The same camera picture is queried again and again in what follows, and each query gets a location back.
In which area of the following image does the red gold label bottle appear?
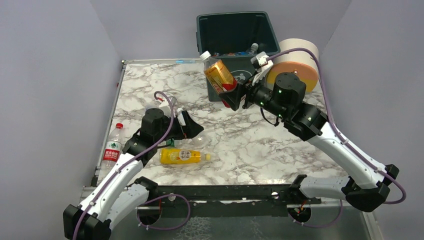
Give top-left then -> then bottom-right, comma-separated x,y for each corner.
200,51 -> 237,94

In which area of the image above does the clear bottle blue label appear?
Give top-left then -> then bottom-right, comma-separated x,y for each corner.
222,51 -> 248,57

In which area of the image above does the clear bottle dark green label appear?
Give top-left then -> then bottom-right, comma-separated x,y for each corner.
245,43 -> 259,55

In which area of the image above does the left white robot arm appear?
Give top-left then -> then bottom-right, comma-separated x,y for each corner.
63,108 -> 204,240

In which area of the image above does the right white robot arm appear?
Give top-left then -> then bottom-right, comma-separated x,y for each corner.
219,72 -> 399,212

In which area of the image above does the dark green trash bin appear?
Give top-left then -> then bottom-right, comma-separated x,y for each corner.
196,11 -> 281,81

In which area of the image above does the clear bottle green white label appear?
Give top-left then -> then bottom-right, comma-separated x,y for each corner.
166,139 -> 175,148

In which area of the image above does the clear square jasmine bottle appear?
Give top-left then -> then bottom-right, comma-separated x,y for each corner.
175,107 -> 211,148

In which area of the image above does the yellow juice bottle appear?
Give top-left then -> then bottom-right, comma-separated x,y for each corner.
159,148 -> 212,165

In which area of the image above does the small clear water bottle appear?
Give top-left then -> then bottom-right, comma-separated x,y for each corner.
145,96 -> 177,112

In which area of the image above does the white round drawer cabinet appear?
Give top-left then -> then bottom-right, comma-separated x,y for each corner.
265,38 -> 319,94

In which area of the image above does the red cap bottle table edge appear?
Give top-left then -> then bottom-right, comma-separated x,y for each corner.
100,123 -> 124,171

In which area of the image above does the blue tape piece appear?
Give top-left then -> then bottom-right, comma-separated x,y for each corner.
175,59 -> 196,64

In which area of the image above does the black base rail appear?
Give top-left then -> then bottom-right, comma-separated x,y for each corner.
90,175 -> 319,220

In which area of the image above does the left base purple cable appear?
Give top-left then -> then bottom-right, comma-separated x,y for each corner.
136,192 -> 192,232

